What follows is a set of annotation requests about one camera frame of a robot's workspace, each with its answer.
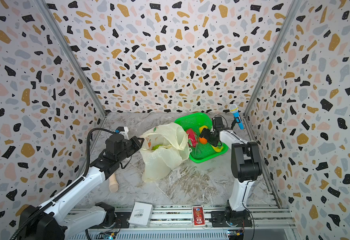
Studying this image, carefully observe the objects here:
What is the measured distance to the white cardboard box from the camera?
712 millimetres

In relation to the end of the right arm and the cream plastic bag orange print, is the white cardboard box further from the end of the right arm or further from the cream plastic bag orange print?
the end of the right arm

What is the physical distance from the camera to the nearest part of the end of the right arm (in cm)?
76

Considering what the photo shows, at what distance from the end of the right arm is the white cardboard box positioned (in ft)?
1.58

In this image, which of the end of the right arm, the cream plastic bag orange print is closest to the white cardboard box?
the cream plastic bag orange print
